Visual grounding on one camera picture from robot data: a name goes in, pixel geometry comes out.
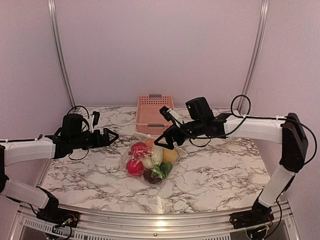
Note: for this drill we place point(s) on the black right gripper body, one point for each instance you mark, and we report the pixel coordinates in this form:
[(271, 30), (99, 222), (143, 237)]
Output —
[(196, 126)]

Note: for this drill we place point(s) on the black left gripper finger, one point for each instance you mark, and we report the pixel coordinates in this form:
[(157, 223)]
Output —
[(110, 139), (107, 133)]

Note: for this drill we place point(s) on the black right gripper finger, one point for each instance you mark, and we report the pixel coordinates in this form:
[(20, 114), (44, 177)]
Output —
[(167, 135), (169, 144)]

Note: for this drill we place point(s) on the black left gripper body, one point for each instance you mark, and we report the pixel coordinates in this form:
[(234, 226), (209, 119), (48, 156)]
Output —
[(93, 142)]

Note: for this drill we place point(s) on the clear zip top bag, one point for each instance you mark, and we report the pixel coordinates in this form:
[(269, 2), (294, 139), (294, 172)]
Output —
[(139, 137)]

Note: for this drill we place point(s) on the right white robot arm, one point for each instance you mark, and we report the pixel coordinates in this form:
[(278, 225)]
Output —
[(281, 140)]

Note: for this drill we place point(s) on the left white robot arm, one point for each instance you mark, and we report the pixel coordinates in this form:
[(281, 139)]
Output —
[(76, 132)]

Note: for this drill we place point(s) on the yellow fake lemon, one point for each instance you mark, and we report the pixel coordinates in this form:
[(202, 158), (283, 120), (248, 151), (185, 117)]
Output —
[(169, 155)]

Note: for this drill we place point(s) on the orange fake orange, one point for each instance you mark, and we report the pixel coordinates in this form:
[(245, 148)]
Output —
[(150, 143)]

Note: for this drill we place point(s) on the green fake leafy vegetable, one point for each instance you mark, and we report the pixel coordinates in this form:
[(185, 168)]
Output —
[(162, 170)]

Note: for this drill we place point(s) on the red fake apple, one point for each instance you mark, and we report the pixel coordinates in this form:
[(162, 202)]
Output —
[(135, 168)]

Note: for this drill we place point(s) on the dark purple fake beet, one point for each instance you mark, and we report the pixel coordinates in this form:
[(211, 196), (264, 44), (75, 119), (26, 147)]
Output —
[(147, 175)]

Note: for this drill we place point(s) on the pink plastic basket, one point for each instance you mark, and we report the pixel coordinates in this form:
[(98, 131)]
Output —
[(148, 117)]

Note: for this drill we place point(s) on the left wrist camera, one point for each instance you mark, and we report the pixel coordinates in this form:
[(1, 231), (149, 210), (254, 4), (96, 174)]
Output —
[(93, 120)]

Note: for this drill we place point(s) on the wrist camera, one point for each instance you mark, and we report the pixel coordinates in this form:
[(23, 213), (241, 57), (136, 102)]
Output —
[(171, 115), (93, 120)]

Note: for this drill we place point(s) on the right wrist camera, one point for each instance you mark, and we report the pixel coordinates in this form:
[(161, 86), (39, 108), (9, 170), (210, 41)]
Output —
[(171, 115)]

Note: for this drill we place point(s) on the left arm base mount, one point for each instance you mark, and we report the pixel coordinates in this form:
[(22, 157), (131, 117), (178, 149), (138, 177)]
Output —
[(60, 217)]

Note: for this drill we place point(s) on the front aluminium rail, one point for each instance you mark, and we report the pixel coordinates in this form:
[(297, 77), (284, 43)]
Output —
[(109, 225)]

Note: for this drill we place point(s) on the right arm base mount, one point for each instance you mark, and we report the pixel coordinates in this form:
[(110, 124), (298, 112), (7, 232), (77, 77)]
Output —
[(249, 218)]

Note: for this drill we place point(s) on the left aluminium frame post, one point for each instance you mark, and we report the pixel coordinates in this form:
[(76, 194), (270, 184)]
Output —
[(59, 51)]

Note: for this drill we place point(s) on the aluminium frame post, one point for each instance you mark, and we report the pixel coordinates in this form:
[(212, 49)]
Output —
[(259, 38), (59, 51)]

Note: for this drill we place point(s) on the right aluminium frame post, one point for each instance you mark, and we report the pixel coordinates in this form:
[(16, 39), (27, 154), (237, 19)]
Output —
[(259, 38)]

